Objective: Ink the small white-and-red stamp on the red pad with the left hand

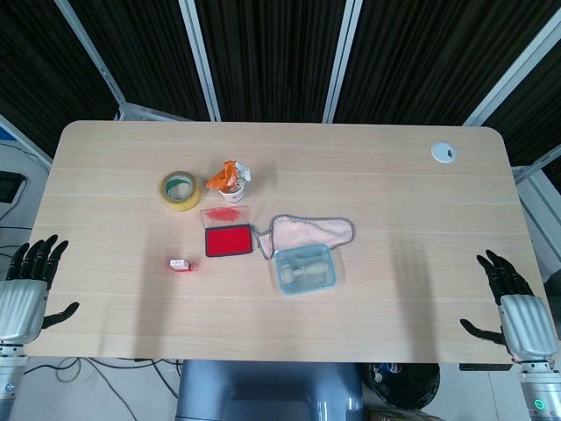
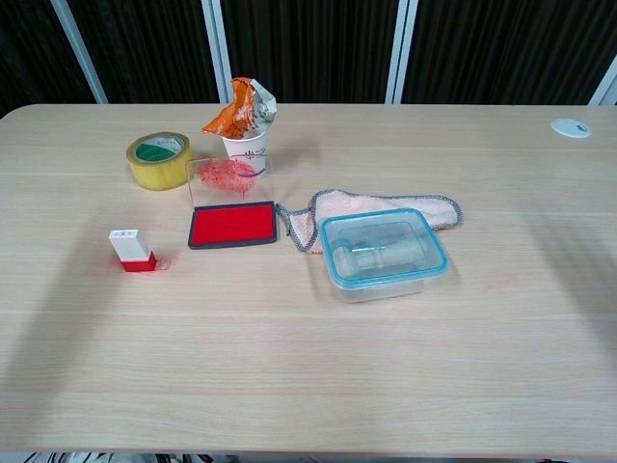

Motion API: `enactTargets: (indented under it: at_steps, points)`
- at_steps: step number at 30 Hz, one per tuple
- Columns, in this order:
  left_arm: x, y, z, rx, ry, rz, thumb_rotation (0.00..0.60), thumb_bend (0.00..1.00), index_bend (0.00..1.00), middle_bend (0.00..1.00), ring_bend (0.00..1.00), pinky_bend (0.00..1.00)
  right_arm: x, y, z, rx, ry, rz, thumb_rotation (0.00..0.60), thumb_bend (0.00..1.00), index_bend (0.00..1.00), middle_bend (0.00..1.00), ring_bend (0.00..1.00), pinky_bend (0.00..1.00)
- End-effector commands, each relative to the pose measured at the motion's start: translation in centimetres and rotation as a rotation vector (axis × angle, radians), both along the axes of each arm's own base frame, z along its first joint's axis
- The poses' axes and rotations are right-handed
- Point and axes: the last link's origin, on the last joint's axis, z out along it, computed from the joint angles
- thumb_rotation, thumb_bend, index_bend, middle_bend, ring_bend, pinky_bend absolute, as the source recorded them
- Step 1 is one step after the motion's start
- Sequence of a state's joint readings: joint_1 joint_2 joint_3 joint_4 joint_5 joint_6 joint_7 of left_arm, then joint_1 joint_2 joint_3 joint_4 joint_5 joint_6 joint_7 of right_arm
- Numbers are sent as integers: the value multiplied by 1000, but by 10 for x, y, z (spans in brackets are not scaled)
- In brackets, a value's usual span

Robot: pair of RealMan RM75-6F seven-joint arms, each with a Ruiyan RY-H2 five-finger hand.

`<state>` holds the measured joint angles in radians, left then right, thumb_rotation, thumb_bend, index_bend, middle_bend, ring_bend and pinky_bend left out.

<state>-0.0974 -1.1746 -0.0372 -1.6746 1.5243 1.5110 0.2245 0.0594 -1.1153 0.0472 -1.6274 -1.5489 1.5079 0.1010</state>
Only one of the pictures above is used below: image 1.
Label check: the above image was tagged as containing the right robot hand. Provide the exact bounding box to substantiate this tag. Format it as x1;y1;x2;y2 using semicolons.
459;248;560;363

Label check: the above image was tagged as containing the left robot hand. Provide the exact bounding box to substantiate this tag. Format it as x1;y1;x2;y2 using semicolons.
0;234;81;346

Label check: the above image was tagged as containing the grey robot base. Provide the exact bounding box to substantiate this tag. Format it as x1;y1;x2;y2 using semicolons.
174;360;365;421

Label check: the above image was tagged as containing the black bar under table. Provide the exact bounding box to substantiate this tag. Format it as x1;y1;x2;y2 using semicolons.
458;362;515;372

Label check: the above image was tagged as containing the black trash bin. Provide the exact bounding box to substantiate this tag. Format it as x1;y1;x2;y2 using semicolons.
366;362;441;413

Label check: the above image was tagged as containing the yellow tape roll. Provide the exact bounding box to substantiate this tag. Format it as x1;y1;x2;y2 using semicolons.
158;169;202;212

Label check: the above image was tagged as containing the clear blue plastic box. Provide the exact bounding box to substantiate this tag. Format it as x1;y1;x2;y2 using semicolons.
273;244;342;297

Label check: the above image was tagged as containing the red ink pad black case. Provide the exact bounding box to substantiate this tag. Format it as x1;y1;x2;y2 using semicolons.
203;223;254;259

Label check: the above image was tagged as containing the clear ink pad lid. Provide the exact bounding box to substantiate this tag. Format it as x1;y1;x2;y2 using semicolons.
200;204;252;228

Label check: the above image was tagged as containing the white paper cup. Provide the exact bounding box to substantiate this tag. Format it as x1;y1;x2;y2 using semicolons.
218;182;246;205

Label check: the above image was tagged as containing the crumpled orange wrapper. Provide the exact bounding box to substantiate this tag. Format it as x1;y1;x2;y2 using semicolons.
205;160;253;192

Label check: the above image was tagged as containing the pink cloth grey edging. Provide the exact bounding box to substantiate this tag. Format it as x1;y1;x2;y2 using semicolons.
253;213;356;263

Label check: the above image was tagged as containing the white round cable grommet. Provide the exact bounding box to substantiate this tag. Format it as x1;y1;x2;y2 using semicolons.
430;142;458;165

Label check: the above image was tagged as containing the wooden handle stamp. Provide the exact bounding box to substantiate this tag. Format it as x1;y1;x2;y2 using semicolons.
280;258;329;285

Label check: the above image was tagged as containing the white partition post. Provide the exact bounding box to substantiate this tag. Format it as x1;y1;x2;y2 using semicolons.
322;0;365;125
177;0;223;123
462;17;561;128
52;0;132;122

